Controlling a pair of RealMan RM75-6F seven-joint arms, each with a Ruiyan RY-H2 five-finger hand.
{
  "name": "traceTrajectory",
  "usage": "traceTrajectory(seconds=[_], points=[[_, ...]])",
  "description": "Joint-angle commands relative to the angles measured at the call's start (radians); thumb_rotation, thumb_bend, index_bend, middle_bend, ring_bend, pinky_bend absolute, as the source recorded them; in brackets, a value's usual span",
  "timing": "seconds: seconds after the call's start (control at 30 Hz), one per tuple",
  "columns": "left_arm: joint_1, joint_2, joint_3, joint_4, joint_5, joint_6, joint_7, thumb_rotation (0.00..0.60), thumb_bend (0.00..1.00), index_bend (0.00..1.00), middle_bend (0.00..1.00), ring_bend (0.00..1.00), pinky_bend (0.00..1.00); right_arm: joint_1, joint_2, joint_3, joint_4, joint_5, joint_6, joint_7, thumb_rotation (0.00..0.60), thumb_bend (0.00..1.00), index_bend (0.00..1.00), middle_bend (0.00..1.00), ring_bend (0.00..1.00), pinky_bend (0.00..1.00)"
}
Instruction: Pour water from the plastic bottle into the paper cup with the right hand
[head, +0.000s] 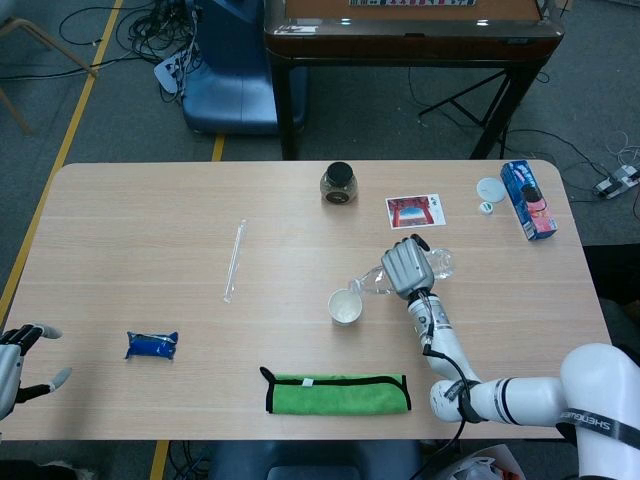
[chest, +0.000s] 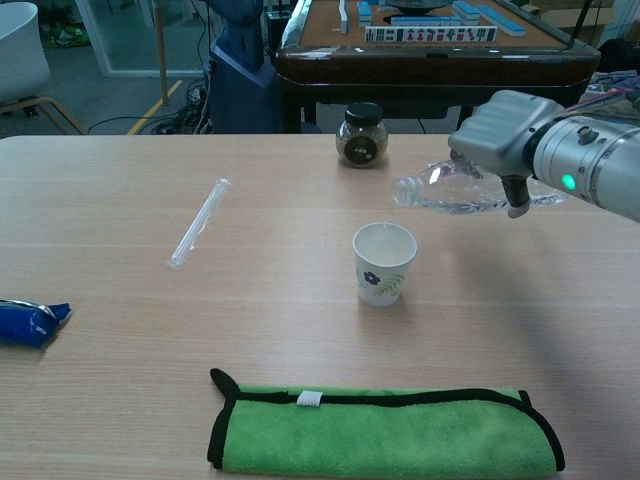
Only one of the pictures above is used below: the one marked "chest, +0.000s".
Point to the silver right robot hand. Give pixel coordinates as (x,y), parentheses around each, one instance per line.
(500,130)

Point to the transparent plastic bottle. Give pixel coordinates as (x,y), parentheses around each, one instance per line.
(450,194)

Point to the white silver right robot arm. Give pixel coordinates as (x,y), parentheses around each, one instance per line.
(600,160)

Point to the floral print paper cup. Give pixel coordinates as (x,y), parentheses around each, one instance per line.
(382,286)

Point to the dark wooden mahjong table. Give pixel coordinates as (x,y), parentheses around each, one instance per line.
(400,70)

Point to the face-up mahjong tile row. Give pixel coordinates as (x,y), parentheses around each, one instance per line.
(430,34)

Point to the black tripod stand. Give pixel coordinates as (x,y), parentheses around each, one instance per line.
(579,22)

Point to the glass jar with black lid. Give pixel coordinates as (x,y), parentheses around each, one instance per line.
(361,142)

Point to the blue machine base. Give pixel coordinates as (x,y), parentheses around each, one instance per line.
(240,85)

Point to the white floor power strip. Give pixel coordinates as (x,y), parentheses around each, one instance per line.
(196,96)

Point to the clear wrapped drinking straw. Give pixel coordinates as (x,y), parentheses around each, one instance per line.
(200,223)

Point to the green microfibre cloth black trim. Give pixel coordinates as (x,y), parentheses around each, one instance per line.
(380,435)

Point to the wooden pole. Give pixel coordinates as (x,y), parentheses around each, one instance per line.
(161,50)

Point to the white chair with wooden legs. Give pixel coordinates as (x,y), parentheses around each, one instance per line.
(17,55)

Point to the blue snack packet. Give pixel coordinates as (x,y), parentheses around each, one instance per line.
(25,325)

